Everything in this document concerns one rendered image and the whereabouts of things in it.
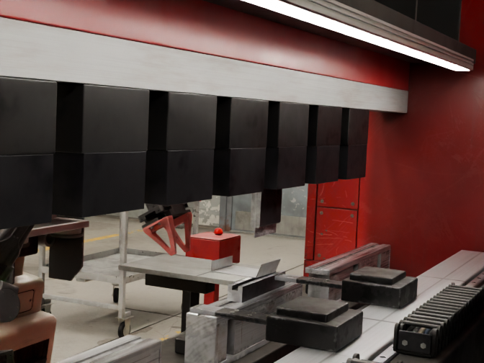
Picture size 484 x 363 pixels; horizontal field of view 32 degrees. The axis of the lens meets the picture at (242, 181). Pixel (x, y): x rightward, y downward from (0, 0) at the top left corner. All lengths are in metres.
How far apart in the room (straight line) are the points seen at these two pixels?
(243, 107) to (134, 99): 0.33
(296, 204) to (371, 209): 6.83
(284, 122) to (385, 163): 0.89
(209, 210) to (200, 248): 6.26
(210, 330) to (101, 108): 0.52
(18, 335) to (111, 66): 1.07
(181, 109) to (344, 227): 1.32
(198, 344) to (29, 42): 0.68
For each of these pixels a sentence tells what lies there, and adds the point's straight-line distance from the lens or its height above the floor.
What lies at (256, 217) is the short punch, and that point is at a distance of 1.60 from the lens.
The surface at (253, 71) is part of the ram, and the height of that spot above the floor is 1.39.
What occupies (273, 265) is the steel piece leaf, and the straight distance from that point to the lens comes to 1.67.
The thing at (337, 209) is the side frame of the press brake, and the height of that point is 1.05.
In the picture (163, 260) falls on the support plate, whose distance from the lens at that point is 1.78.
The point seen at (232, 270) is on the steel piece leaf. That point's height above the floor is 1.00.
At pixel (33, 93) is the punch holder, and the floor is 1.32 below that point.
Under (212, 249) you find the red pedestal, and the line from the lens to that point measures 3.48.
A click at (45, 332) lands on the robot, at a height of 0.77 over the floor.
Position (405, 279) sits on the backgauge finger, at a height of 1.02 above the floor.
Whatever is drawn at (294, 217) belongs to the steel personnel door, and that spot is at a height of 0.23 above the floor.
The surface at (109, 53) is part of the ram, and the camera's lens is 1.09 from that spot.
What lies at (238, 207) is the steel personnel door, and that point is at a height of 0.28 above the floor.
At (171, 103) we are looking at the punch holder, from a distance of 1.22.
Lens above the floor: 1.31
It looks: 4 degrees down
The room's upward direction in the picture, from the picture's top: 3 degrees clockwise
